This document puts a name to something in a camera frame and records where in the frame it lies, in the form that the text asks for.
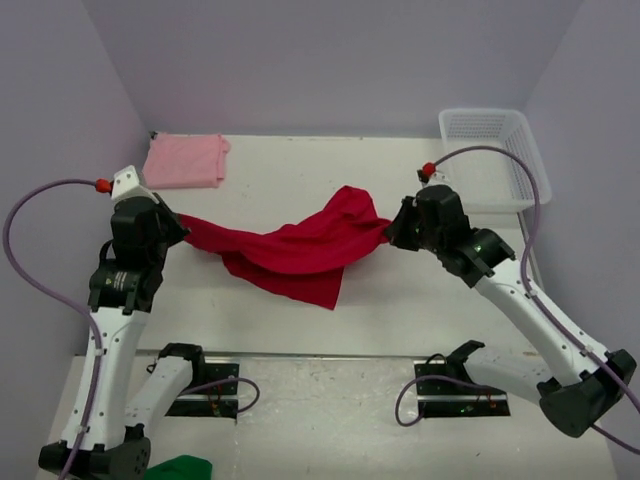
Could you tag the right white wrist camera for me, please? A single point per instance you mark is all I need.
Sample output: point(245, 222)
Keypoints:
point(432, 178)

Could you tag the folded pink t shirt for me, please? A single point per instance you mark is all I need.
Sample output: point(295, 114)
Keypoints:
point(186, 161)

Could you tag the green t shirt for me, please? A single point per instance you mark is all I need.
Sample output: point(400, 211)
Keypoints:
point(184, 467)

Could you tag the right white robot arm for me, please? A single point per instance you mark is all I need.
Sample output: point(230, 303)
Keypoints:
point(577, 380)

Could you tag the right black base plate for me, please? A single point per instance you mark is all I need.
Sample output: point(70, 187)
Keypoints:
point(442, 399)

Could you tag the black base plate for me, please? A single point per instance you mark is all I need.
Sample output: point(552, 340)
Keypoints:
point(442, 399)
point(219, 402)

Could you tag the red t shirt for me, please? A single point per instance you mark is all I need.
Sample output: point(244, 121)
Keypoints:
point(304, 261)

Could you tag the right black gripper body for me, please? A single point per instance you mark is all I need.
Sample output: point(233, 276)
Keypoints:
point(410, 233)

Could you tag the white plastic basket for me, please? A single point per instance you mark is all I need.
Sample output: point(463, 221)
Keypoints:
point(490, 182)

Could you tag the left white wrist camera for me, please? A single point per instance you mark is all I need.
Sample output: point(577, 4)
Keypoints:
point(129, 183)

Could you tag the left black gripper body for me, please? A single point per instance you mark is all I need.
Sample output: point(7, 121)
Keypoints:
point(171, 232)

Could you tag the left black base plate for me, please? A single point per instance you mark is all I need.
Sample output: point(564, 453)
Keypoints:
point(219, 402)

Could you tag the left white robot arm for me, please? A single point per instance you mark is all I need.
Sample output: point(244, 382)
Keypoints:
point(107, 435)

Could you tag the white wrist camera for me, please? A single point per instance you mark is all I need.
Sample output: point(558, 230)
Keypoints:
point(432, 178)
point(129, 183)

